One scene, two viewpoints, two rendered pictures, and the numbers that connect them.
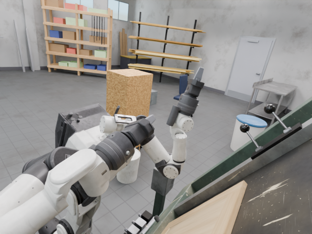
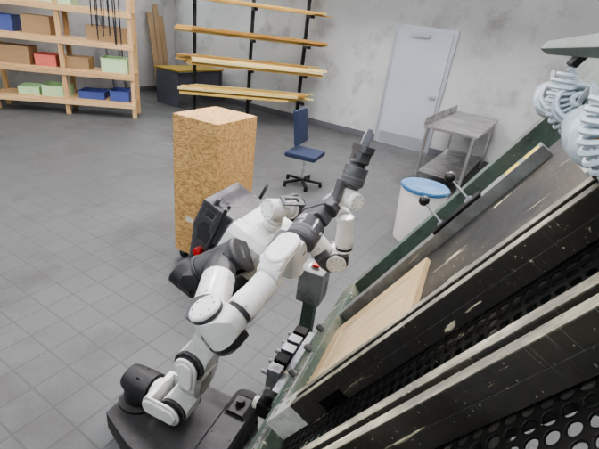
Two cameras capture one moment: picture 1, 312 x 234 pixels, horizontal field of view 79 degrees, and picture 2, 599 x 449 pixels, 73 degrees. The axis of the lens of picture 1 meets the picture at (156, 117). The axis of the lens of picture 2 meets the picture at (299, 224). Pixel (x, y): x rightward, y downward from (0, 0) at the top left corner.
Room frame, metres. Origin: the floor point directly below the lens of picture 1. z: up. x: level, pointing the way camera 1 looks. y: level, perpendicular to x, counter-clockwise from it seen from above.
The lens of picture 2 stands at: (-0.51, 0.31, 1.95)
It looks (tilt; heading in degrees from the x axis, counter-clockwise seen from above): 26 degrees down; 349
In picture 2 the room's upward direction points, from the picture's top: 8 degrees clockwise
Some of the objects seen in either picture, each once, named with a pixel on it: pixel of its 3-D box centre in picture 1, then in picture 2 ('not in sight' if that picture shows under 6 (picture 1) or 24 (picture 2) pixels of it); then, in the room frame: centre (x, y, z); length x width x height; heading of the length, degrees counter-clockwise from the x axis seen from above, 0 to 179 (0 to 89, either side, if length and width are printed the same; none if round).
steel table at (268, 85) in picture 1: (272, 100); (457, 146); (5.39, -3.25, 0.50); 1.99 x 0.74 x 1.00; 140
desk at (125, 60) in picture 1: (135, 64); (190, 85); (9.58, 1.32, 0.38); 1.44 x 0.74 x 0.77; 140
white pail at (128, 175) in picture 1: (128, 161); not in sight; (2.02, 0.28, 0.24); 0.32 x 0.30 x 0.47; 140
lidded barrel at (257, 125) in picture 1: (246, 134); (418, 212); (3.17, -1.68, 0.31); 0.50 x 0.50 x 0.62
